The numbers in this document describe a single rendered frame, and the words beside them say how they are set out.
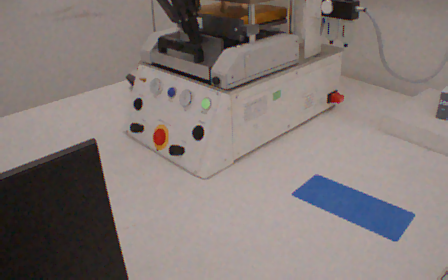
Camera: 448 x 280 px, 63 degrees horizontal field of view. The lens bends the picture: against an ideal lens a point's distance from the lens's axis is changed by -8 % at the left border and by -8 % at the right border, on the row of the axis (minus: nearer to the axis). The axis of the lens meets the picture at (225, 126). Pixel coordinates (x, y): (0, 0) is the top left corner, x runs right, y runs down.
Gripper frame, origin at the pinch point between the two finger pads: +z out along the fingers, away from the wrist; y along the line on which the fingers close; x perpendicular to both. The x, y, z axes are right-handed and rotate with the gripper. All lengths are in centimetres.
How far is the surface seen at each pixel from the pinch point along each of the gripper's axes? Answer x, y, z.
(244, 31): 12.7, -4.2, 0.6
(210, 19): 1.9, -4.6, -0.7
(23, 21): -140, 3, 11
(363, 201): 46, 6, 27
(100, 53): -137, -25, 49
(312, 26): 15.1, -24.8, 10.3
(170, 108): 0.7, 13.8, 12.8
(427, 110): 42, -35, 37
